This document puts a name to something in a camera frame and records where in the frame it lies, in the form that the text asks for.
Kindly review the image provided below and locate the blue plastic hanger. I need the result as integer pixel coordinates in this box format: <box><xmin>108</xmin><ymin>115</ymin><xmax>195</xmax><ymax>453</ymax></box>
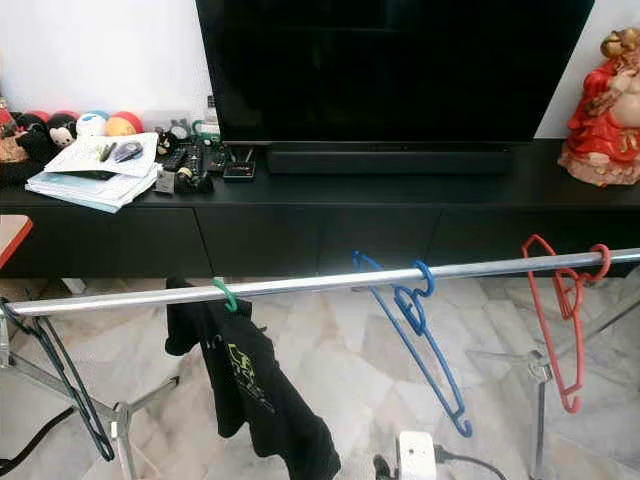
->
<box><xmin>352</xmin><ymin>250</ymin><xmax>473</xmax><ymax>438</ymax></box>

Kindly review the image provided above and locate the black thin hanger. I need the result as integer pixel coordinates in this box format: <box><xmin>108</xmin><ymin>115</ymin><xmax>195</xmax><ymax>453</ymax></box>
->
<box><xmin>3</xmin><ymin>300</ymin><xmax>116</xmax><ymax>463</ymax></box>

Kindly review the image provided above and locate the green plastic hanger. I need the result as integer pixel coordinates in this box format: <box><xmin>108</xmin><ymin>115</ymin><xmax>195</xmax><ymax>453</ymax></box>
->
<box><xmin>212</xmin><ymin>277</ymin><xmax>239</xmax><ymax>313</ymax></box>

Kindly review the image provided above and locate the red plastic hanger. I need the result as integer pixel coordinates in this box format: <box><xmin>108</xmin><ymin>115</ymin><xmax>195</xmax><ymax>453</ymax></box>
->
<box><xmin>522</xmin><ymin>233</ymin><xmax>613</xmax><ymax>414</ymax></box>

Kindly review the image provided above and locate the marble pattern folding table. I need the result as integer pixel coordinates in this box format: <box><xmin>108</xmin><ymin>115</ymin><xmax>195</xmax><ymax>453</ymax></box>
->
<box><xmin>0</xmin><ymin>213</ymin><xmax>34</xmax><ymax>269</ymax></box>

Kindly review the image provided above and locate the stack of white papers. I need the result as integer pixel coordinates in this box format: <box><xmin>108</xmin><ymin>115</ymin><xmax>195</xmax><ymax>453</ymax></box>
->
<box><xmin>25</xmin><ymin>132</ymin><xmax>161</xmax><ymax>213</ymax></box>

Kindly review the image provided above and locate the black and white plush toy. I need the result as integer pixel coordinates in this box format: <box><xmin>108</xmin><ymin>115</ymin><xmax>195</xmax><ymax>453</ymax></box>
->
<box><xmin>45</xmin><ymin>112</ymin><xmax>79</xmax><ymax>149</ymax></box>

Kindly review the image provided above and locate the white and blue plush ball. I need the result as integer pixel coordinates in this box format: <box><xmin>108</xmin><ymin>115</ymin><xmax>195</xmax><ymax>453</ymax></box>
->
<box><xmin>75</xmin><ymin>110</ymin><xmax>111</xmax><ymax>138</ymax></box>

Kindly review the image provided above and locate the orange and red plush ball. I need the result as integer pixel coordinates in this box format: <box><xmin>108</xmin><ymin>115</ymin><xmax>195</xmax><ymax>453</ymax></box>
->
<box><xmin>105</xmin><ymin>110</ymin><xmax>146</xmax><ymax>137</ymax></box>

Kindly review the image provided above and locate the clear plastic bottle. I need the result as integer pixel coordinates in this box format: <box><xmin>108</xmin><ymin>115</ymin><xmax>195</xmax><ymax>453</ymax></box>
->
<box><xmin>200</xmin><ymin>95</ymin><xmax>221</xmax><ymax>138</ymax></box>

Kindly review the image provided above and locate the black T-shirt with logo print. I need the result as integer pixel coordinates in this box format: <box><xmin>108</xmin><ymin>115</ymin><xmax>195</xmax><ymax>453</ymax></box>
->
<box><xmin>165</xmin><ymin>277</ymin><xmax>343</xmax><ymax>480</ymax></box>

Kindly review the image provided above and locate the silver metal clothes rack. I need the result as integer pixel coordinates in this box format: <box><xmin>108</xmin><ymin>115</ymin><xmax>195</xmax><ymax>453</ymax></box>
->
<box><xmin>0</xmin><ymin>248</ymin><xmax>640</xmax><ymax>480</ymax></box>

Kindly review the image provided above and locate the black television console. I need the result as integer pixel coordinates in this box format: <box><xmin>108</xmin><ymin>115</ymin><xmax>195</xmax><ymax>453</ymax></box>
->
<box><xmin>0</xmin><ymin>138</ymin><xmax>640</xmax><ymax>279</ymax></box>

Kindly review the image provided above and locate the black soundbar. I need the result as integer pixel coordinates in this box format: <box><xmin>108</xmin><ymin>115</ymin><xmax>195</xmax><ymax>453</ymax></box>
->
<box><xmin>265</xmin><ymin>145</ymin><xmax>516</xmax><ymax>176</ymax></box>

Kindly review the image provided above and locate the black flat screen television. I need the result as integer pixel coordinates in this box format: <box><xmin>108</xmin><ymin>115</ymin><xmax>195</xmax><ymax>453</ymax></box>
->
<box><xmin>196</xmin><ymin>0</ymin><xmax>596</xmax><ymax>144</ymax></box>

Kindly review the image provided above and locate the red robed figurine statue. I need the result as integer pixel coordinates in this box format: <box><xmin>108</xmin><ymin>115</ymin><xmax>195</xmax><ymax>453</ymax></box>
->
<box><xmin>557</xmin><ymin>27</ymin><xmax>640</xmax><ymax>188</ymax></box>

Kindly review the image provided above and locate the black floor cable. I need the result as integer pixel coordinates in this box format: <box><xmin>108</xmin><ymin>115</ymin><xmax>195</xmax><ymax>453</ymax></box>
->
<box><xmin>0</xmin><ymin>405</ymin><xmax>76</xmax><ymax>476</ymax></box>

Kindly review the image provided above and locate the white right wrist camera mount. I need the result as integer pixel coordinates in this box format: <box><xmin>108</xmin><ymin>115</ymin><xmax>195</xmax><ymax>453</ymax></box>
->
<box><xmin>397</xmin><ymin>430</ymin><xmax>438</xmax><ymax>480</ymax></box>

